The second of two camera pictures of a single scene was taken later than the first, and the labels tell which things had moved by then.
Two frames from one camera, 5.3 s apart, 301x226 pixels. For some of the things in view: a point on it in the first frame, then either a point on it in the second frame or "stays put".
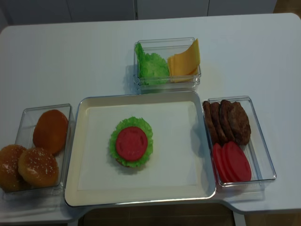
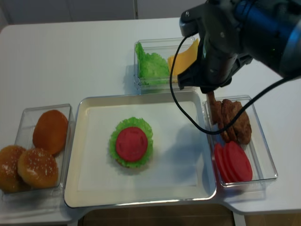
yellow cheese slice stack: x=184 y=66 stays put
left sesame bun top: x=10 y=180 stays put
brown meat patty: x=207 y=108 to x=215 y=109
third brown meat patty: x=225 y=120 stays put
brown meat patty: x=220 y=133 to x=226 y=134
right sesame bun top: x=38 y=167 stays put
